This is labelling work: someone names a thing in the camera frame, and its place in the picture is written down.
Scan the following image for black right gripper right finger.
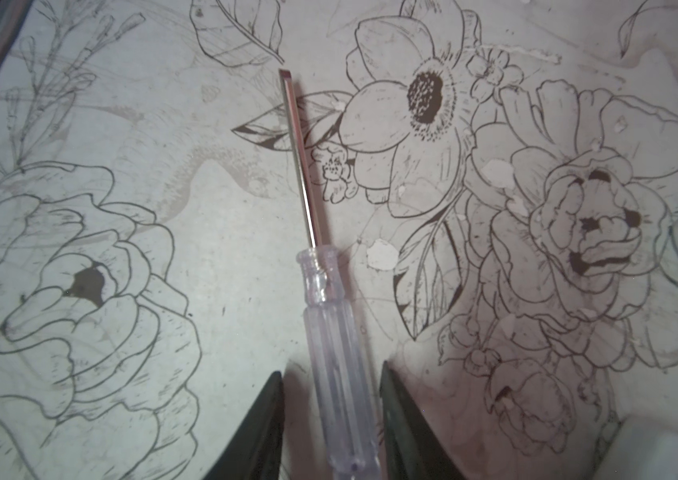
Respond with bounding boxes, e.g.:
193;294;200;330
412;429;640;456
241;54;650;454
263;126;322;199
380;361;466;480

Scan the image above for clear handle screwdriver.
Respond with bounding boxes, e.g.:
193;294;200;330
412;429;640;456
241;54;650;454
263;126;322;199
279;69;381;479

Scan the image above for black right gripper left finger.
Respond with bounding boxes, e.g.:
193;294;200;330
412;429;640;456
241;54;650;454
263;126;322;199
204;371;285;480

